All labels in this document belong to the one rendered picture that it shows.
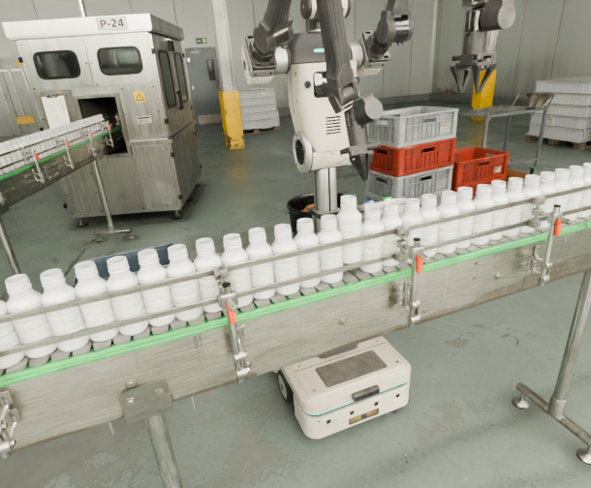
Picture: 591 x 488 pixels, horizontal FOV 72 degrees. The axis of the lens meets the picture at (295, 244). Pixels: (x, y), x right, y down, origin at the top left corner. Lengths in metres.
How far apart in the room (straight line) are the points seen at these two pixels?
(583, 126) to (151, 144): 6.28
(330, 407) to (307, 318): 0.86
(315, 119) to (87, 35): 3.37
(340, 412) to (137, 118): 3.52
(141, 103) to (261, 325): 3.72
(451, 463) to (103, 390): 1.41
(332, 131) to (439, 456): 1.37
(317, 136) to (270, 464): 1.33
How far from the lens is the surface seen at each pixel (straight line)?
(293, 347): 1.01
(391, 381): 1.89
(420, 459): 1.93
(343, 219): 0.96
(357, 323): 1.06
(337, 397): 1.79
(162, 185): 4.59
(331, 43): 1.15
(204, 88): 12.96
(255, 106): 10.35
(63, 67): 4.69
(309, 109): 1.51
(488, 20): 1.26
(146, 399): 0.99
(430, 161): 3.42
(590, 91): 7.78
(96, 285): 0.88
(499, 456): 2.02
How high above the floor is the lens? 1.49
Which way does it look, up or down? 24 degrees down
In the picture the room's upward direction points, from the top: 4 degrees counter-clockwise
